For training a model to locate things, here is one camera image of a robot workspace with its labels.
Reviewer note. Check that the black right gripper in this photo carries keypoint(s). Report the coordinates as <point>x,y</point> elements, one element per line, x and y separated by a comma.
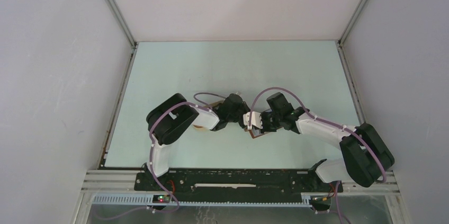
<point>265,128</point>

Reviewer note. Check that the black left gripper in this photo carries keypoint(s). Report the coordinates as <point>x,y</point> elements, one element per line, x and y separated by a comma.
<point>244,106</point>

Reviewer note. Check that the brown leather card holder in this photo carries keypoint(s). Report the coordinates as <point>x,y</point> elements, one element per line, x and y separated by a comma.
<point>255,133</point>

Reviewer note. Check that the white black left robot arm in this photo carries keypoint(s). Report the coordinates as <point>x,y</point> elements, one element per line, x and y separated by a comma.
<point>169,120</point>

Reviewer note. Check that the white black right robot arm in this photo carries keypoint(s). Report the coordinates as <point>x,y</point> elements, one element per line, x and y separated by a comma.
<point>365,156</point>

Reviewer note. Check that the beige plastic card tray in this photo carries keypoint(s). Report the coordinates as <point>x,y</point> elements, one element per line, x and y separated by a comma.
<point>207,119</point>

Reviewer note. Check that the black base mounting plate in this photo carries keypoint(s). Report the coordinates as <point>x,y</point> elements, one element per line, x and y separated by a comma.
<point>200,185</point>

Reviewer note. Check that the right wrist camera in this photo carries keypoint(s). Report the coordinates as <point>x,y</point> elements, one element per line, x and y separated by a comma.
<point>253,120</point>

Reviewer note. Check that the aluminium frame rail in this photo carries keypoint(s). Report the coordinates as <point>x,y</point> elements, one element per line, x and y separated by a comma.
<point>117,186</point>

